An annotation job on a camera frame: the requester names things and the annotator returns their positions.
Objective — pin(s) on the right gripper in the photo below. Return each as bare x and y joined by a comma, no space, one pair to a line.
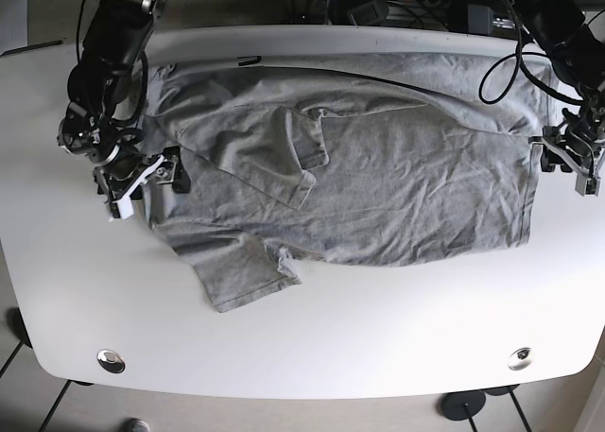
111,145

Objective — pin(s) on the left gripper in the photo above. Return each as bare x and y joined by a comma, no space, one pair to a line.
576,145

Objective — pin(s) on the grey printed T-shirt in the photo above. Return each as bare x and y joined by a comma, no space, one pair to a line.
361,160

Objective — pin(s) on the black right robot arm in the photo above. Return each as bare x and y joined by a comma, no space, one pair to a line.
108,90

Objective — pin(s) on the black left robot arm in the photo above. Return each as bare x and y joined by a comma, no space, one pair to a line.
558,27

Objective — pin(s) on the black power adapter box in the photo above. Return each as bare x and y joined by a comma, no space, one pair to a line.
479,20

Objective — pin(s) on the left silver table grommet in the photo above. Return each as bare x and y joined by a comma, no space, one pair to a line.
110,361

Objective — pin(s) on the silver table grommet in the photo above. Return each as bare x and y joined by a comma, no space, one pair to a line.
110,361
520,359

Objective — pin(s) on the right silver table grommet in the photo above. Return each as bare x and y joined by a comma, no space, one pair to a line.
520,359

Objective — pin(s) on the left grey shoe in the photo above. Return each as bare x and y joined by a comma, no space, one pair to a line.
135,425

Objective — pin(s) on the black round stand base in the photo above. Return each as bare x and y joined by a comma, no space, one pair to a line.
462,406

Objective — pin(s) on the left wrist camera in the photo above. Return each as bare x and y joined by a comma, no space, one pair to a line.
588,185

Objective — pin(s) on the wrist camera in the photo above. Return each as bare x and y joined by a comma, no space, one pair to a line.
588,185
121,209

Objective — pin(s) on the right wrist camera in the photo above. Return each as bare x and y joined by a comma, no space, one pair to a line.
121,209

